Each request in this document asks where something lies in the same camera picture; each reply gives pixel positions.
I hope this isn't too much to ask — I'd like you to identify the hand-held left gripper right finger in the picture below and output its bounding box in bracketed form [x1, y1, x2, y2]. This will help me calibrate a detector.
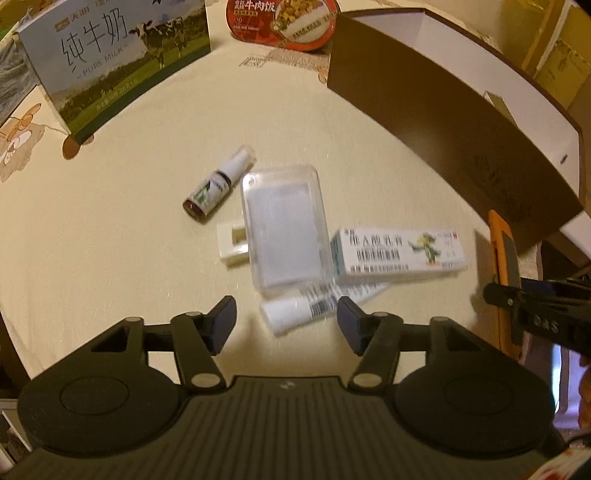
[337, 296, 485, 391]

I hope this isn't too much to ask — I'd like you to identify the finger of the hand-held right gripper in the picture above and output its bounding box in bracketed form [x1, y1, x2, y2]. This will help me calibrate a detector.
[521, 276, 591, 296]
[483, 281, 591, 356]

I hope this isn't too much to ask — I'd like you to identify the small brown spray bottle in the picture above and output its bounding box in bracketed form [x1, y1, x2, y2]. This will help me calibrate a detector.
[182, 144, 257, 224]

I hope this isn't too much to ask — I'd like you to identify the grey mesh bag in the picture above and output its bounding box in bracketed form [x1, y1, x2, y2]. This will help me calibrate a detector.
[0, 39, 38, 127]

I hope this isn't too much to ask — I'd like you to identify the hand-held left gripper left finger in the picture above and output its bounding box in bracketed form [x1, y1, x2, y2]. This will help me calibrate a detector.
[83, 295, 238, 389]

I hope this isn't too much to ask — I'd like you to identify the small white plastic holder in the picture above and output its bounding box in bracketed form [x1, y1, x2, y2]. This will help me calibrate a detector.
[216, 220, 252, 267]

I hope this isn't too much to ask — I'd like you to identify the large printed cardboard box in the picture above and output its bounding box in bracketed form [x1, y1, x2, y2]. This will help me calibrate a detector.
[522, 0, 591, 109]

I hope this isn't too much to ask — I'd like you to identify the brown shoe box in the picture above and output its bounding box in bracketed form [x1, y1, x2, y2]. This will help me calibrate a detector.
[325, 9, 585, 254]

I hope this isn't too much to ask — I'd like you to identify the small white tube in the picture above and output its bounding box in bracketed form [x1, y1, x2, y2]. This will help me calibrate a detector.
[259, 281, 391, 335]

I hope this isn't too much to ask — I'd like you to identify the orange utility knife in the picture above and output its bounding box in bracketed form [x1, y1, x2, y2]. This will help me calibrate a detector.
[488, 209, 525, 358]

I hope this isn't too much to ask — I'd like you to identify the clear plastic case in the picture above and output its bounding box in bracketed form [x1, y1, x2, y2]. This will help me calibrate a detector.
[241, 165, 334, 296]

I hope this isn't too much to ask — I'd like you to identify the white ointment box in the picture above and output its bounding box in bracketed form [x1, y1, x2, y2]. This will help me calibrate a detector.
[329, 226, 468, 287]

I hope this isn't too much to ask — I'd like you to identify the cream printed bed sheet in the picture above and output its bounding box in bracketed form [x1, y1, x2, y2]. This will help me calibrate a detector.
[0, 0, 509, 384]

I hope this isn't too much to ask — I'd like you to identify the blue milk carton box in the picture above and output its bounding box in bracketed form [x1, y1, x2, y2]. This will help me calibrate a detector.
[16, 0, 212, 144]

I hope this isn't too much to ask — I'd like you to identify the red instant rice bowl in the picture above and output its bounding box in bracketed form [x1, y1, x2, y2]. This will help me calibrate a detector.
[225, 0, 341, 51]

